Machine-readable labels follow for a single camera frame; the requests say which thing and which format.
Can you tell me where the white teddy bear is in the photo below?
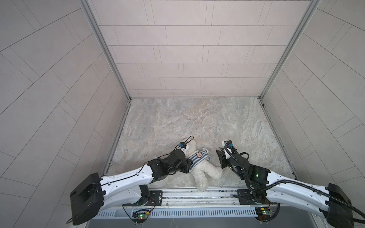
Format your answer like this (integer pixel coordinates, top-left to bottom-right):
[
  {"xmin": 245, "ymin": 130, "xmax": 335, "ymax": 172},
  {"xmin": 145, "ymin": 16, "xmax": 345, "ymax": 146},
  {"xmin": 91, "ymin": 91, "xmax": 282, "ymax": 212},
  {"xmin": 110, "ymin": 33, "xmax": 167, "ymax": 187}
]
[{"xmin": 186, "ymin": 140, "xmax": 222, "ymax": 192}]

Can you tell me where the blue white striped sweater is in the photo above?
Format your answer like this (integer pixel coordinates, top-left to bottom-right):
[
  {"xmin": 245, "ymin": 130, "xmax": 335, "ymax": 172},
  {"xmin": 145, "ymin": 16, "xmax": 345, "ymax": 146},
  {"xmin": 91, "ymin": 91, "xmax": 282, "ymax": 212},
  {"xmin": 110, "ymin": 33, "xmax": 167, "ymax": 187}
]
[{"xmin": 188, "ymin": 148, "xmax": 210, "ymax": 172}]

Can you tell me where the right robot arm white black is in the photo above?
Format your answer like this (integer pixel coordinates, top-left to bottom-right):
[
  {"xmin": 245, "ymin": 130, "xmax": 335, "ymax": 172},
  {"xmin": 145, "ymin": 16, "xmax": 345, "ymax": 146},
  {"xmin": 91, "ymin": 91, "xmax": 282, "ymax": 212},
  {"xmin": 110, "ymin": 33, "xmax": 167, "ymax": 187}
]
[{"xmin": 216, "ymin": 145, "xmax": 355, "ymax": 228}]

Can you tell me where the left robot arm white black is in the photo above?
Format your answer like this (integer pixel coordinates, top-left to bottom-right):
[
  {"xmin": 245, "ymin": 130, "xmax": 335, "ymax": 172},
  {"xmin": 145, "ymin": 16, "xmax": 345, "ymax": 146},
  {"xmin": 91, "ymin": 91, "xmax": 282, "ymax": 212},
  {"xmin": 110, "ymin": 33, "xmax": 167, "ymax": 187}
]
[{"xmin": 68, "ymin": 149, "xmax": 193, "ymax": 226}]

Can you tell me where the white ventilation grille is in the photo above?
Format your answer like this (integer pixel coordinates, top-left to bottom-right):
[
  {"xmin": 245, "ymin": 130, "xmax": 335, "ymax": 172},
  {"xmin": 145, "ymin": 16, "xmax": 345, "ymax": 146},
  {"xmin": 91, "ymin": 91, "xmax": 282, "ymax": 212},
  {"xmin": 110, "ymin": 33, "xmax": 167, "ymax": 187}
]
[{"xmin": 94, "ymin": 207, "xmax": 258, "ymax": 219}]

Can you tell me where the right green circuit board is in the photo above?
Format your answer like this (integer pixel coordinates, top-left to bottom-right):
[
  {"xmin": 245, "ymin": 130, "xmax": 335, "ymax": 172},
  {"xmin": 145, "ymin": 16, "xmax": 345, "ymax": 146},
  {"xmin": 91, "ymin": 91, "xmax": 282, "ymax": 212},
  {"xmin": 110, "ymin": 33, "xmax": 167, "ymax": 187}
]
[{"xmin": 255, "ymin": 207, "xmax": 272, "ymax": 221}]

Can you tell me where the green circuit board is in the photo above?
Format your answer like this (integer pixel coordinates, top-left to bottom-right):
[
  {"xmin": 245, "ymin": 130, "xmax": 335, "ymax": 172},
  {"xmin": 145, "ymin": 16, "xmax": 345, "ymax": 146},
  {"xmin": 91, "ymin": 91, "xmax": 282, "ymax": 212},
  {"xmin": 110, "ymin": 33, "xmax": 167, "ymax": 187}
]
[
  {"xmin": 132, "ymin": 209, "xmax": 151, "ymax": 224},
  {"xmin": 255, "ymin": 207, "xmax": 272, "ymax": 221}
]

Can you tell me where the left green circuit board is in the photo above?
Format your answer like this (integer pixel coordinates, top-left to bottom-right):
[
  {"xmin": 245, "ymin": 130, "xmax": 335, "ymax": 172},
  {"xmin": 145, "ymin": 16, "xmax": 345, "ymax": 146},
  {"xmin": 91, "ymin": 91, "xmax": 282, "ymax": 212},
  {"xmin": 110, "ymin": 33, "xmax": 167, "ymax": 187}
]
[{"xmin": 132, "ymin": 209, "xmax": 151, "ymax": 224}]

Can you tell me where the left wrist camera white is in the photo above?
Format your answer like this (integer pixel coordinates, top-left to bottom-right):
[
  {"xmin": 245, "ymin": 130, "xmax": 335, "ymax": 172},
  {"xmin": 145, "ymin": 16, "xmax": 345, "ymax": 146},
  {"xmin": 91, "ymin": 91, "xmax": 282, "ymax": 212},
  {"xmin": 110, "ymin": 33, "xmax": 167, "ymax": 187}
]
[{"xmin": 177, "ymin": 142, "xmax": 189, "ymax": 154}]

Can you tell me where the aluminium mounting rail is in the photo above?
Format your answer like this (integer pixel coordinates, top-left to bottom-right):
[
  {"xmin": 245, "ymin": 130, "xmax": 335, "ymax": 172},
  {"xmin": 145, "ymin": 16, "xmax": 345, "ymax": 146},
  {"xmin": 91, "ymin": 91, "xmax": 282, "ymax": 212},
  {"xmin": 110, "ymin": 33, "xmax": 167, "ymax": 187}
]
[{"xmin": 85, "ymin": 186, "xmax": 318, "ymax": 210}]

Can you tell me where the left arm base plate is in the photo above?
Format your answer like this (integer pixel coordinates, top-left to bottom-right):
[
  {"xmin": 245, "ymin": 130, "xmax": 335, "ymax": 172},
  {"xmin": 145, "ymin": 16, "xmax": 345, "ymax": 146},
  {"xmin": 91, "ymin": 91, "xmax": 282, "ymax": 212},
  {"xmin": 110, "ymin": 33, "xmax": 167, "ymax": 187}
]
[{"xmin": 124, "ymin": 191, "xmax": 163, "ymax": 207}]

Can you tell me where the black corrugated cable conduit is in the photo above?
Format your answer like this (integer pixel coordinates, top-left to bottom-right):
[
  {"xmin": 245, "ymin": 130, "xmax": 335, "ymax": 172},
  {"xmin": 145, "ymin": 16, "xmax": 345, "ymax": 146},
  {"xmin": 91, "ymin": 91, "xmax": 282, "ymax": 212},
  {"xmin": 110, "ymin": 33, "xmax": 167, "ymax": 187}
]
[{"xmin": 223, "ymin": 145, "xmax": 365, "ymax": 224}]

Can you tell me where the right corner aluminium post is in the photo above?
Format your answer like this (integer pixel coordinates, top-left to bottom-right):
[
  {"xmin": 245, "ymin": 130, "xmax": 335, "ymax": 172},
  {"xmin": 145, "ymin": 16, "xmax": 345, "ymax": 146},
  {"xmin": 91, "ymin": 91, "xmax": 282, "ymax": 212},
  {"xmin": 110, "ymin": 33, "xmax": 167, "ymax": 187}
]
[{"xmin": 259, "ymin": 0, "xmax": 321, "ymax": 104}]

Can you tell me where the corner aluminium post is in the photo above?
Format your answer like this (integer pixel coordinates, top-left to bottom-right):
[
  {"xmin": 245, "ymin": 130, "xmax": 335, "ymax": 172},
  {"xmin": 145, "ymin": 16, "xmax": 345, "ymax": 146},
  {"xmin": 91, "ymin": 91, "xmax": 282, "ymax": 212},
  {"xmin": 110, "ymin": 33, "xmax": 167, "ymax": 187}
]
[
  {"xmin": 259, "ymin": 0, "xmax": 321, "ymax": 104},
  {"xmin": 79, "ymin": 0, "xmax": 131, "ymax": 103}
]

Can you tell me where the left corner aluminium post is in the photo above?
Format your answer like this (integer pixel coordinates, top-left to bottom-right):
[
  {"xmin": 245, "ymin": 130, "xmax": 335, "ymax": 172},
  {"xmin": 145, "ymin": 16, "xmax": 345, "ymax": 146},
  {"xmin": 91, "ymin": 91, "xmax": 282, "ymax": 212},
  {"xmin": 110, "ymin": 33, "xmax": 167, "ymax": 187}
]
[{"xmin": 79, "ymin": 0, "xmax": 131, "ymax": 103}]

